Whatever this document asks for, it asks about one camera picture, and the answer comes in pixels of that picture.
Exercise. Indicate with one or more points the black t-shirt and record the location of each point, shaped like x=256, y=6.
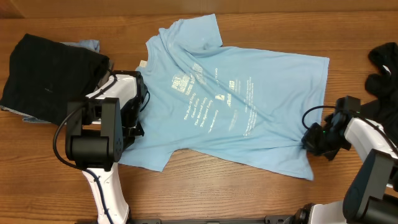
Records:
x=383, y=85

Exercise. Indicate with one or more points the folded light blue garment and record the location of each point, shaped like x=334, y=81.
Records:
x=93, y=45

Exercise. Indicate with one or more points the light blue printed t-shirt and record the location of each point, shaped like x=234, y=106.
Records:
x=242, y=105

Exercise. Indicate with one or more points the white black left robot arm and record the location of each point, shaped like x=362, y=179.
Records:
x=99, y=128

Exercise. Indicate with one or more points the cardboard back wall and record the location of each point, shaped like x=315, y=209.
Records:
x=12, y=9

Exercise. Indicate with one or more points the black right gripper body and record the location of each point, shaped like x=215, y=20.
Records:
x=328, y=141

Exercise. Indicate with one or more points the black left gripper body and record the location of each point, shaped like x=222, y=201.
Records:
x=131, y=126

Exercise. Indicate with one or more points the folded black garment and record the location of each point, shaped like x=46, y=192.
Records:
x=44, y=75

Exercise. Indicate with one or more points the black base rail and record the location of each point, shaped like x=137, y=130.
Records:
x=269, y=219

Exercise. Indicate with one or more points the folded grey garment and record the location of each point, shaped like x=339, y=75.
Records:
x=31, y=119

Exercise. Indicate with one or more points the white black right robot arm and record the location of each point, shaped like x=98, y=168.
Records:
x=366, y=200

